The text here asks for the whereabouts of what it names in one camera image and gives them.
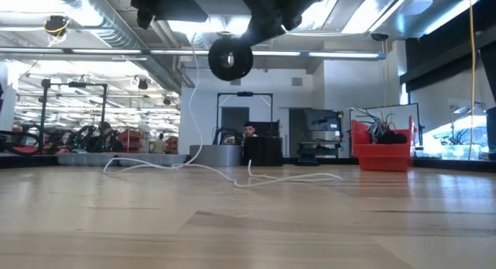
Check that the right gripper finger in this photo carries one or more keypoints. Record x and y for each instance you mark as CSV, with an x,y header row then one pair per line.
x,y
263,26

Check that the black background robot arm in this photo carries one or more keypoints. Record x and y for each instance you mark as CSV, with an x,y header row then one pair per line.
x,y
226,135

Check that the long ceiling light bar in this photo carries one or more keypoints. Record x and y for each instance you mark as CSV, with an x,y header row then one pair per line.
x,y
116,52

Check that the person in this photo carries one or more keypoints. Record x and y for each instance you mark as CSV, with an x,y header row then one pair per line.
x,y
250,128
159,144
104,135

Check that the black equipment shelf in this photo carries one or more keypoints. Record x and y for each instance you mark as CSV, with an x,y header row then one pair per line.
x,y
325,123

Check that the red storage shelf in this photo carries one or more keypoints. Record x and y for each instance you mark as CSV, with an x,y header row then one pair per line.
x,y
129,139

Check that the grey tool case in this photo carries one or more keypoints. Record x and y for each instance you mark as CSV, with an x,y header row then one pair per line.
x,y
116,159

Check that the red plastic bin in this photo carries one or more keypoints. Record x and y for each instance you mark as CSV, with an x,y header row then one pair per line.
x,y
381,157

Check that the clear plastic bin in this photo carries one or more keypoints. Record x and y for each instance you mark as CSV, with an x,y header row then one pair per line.
x,y
459,152

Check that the silver ventilation duct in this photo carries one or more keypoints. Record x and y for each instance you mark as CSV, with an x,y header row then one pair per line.
x,y
116,28

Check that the black workstation gantry frame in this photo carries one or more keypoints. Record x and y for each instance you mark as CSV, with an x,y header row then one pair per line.
x,y
45,106
245,94

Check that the black dome ceiling camera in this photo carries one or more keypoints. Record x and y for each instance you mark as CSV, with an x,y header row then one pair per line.
x,y
379,36

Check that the dark duct tape roll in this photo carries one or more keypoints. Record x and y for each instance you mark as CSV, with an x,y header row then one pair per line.
x,y
263,152

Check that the large grey duct tape roll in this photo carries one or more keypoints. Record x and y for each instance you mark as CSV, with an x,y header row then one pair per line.
x,y
215,156

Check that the black aluminium table frame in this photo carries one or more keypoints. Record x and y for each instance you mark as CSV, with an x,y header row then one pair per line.
x,y
23,162

